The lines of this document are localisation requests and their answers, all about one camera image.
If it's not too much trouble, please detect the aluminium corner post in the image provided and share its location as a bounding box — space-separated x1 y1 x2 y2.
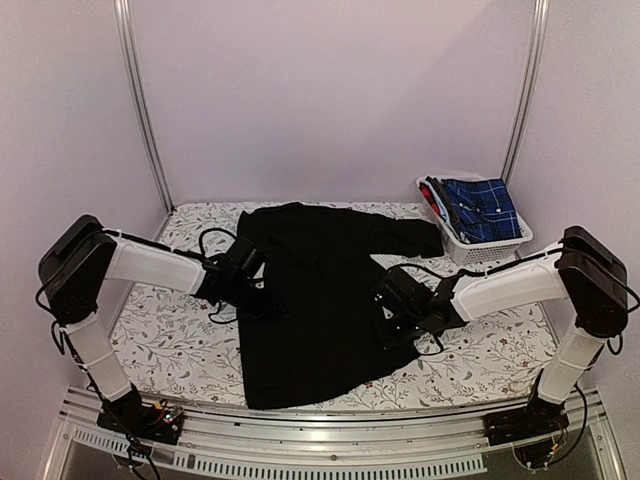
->
113 0 175 214
501 0 550 185

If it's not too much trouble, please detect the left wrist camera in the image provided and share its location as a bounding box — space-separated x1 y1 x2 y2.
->
217 236 266 281

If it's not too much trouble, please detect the red black plaid shirt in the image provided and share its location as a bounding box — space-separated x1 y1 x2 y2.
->
419 183 440 215

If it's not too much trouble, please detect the floral white tablecloth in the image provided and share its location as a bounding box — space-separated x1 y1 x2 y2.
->
98 200 566 412

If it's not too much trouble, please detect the light blue folded shirt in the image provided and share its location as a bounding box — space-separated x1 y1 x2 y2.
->
425 180 450 222

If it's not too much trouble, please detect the blue plaid shirt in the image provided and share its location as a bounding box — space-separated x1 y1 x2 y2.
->
441 179 522 244

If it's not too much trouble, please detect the dark grey folded shirt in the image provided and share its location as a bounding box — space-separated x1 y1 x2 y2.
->
434 179 461 236

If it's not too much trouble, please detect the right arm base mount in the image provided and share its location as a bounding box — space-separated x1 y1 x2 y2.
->
482 392 569 469

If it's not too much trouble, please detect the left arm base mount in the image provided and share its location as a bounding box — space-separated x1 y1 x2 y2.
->
97 386 184 445

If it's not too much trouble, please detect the left aluminium corner post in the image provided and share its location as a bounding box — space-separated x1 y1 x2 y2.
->
113 0 175 214

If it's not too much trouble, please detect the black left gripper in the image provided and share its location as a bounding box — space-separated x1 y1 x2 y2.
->
227 277 290 325

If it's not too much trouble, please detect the black long sleeve shirt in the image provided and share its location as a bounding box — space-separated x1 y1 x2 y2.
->
237 203 444 410

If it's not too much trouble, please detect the right aluminium corner post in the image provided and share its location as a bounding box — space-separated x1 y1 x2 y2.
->
501 0 550 185

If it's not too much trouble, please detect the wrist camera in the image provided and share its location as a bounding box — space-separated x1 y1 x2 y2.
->
217 236 266 281
372 267 434 315

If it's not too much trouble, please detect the white plastic laundry basket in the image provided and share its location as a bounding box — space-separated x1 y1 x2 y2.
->
416 176 533 265

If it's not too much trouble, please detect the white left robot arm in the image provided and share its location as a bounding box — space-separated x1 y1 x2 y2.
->
35 214 282 434

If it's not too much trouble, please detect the aluminium front rail frame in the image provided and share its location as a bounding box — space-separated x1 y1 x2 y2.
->
43 387 632 479

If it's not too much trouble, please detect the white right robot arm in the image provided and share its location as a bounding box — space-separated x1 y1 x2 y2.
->
373 226 639 436

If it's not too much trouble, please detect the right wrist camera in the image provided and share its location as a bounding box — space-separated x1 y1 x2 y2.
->
372 267 434 315

